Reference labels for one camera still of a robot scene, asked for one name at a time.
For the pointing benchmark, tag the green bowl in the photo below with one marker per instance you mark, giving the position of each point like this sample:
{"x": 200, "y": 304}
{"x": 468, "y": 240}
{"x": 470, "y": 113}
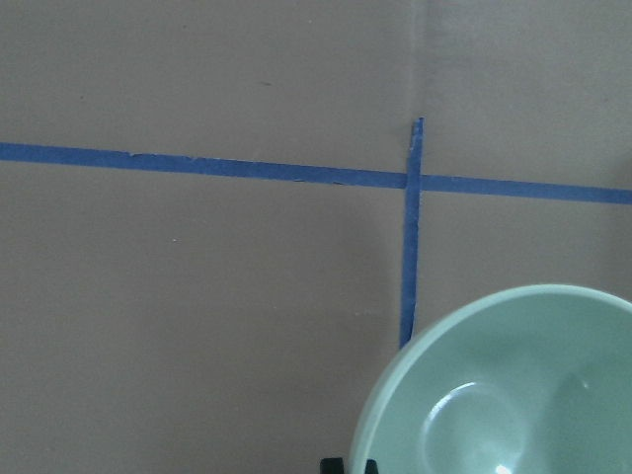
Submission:
{"x": 535, "y": 379}

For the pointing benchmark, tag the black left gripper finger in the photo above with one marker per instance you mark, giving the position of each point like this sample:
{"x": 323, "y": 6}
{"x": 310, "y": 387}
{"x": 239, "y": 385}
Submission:
{"x": 332, "y": 465}

